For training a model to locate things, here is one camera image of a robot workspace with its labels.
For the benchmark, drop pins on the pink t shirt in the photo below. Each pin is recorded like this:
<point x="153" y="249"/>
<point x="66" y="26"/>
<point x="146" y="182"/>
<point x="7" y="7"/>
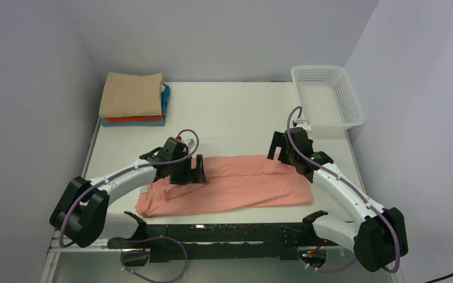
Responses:
<point x="233" y="182"/>

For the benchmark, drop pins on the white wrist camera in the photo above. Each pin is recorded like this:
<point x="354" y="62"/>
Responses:
<point x="304" y="124"/>
<point x="190" y="143"/>

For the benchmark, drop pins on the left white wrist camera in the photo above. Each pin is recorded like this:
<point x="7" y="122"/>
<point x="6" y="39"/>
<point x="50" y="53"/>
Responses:
<point x="190" y="143"/>

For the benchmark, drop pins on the folded tan t shirt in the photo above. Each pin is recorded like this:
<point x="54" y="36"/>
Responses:
<point x="131" y="95"/>

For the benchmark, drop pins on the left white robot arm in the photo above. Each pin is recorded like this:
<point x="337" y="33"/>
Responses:
<point x="81" y="214"/>

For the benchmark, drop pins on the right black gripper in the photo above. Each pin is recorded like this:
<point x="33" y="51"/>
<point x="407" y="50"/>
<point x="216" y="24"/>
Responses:
<point x="279" y="140"/>

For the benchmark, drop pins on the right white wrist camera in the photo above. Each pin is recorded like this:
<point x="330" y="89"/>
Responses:
<point x="304" y="124"/>

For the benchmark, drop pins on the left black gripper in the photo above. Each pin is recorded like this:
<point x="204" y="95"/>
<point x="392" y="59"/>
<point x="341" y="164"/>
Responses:
<point x="194" y="175"/>

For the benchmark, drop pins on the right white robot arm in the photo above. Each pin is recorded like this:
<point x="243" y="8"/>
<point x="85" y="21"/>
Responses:
<point x="376" y="235"/>

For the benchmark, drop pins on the folded orange t shirt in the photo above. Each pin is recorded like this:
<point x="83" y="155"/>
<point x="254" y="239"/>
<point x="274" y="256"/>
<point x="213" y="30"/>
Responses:
<point x="135" y="118"/>

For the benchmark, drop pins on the white plastic basket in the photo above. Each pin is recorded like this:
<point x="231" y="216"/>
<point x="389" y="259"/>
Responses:
<point x="328" y="99"/>

